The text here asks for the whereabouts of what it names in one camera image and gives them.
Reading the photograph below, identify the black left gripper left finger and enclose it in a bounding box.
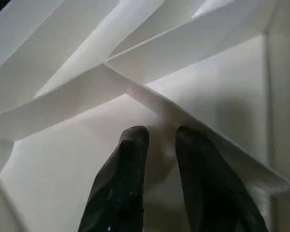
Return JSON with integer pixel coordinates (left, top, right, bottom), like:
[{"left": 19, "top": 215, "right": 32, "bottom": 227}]
[{"left": 78, "top": 125, "right": 150, "bottom": 232}]

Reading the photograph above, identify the white plastic table top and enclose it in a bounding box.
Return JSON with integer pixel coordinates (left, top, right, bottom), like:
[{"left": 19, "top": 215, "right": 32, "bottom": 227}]
[{"left": 0, "top": 0, "right": 290, "bottom": 232}]

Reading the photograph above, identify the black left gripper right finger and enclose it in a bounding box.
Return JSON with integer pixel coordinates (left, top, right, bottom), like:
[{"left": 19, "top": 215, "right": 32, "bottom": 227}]
[{"left": 175, "top": 125, "right": 269, "bottom": 232}]

